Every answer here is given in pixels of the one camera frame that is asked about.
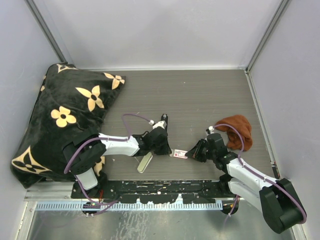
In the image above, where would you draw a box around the orange brown cloth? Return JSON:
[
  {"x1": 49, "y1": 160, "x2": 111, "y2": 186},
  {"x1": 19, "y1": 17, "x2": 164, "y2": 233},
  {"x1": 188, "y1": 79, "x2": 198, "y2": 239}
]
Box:
[{"x1": 215, "y1": 114, "x2": 253, "y2": 151}]

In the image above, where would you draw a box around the black stapler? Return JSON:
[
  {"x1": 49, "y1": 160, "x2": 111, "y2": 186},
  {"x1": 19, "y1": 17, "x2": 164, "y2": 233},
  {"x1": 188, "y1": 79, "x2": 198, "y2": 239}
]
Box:
[{"x1": 160, "y1": 114, "x2": 168, "y2": 125}]

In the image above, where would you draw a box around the red white staple box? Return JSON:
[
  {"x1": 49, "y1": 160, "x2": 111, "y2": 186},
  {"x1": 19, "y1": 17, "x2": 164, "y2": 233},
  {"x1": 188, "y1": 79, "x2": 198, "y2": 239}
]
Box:
[{"x1": 173, "y1": 149, "x2": 188, "y2": 159}]

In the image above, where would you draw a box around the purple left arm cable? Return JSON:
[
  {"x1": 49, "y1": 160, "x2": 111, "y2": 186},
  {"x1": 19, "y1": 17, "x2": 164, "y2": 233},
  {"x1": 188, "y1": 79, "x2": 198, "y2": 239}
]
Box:
[{"x1": 62, "y1": 113, "x2": 156, "y2": 176}]

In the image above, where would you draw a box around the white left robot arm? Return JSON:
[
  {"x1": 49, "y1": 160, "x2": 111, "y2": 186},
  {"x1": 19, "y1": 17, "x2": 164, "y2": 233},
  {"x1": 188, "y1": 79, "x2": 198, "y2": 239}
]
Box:
[{"x1": 62, "y1": 115, "x2": 172, "y2": 198}]

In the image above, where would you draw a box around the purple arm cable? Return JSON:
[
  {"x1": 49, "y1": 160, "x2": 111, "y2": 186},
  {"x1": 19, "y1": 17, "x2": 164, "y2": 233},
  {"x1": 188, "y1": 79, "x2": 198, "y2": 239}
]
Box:
[
  {"x1": 214, "y1": 123, "x2": 307, "y2": 223},
  {"x1": 62, "y1": 113, "x2": 156, "y2": 176}
]

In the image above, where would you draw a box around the black floral cushion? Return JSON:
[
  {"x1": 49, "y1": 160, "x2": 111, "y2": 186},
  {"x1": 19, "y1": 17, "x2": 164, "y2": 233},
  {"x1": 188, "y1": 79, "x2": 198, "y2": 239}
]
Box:
[{"x1": 10, "y1": 63, "x2": 126, "y2": 189}]

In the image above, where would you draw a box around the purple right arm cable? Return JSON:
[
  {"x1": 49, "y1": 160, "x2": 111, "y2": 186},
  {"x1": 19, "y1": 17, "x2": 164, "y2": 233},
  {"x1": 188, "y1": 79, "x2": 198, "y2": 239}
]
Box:
[{"x1": 214, "y1": 123, "x2": 307, "y2": 223}]

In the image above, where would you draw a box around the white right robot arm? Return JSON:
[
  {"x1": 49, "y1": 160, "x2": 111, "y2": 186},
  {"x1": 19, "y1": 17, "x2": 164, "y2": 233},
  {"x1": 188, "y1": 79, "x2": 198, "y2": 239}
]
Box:
[{"x1": 185, "y1": 126, "x2": 307, "y2": 234}]

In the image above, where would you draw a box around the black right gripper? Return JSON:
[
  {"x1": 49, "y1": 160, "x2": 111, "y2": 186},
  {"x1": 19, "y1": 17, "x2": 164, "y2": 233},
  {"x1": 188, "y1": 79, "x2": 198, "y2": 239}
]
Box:
[{"x1": 186, "y1": 138, "x2": 217, "y2": 163}]

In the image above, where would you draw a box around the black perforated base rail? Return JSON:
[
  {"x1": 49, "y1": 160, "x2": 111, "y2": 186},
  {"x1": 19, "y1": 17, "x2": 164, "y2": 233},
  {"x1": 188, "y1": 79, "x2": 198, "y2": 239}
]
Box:
[{"x1": 86, "y1": 180, "x2": 235, "y2": 204}]

